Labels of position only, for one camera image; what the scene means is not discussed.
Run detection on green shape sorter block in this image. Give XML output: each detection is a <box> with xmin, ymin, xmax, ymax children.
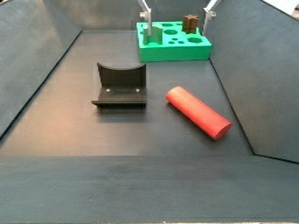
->
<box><xmin>136</xmin><ymin>21</ymin><xmax>212</xmax><ymax>62</ymax></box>

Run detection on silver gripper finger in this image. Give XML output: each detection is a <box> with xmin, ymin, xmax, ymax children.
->
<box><xmin>201</xmin><ymin>0</ymin><xmax>221</xmax><ymax>34</ymax></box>
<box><xmin>136</xmin><ymin>0</ymin><xmax>152</xmax><ymax>37</ymax></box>

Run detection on black cradle fixture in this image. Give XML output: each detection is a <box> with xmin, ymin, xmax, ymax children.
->
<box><xmin>90</xmin><ymin>63</ymin><xmax>147</xmax><ymax>107</ymax></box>

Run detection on red oval cylinder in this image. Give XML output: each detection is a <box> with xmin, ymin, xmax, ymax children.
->
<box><xmin>165</xmin><ymin>87</ymin><xmax>232</xmax><ymax>140</ymax></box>

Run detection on brown star peg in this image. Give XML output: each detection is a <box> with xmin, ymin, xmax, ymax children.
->
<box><xmin>181</xmin><ymin>15</ymin><xmax>199</xmax><ymax>34</ymax></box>

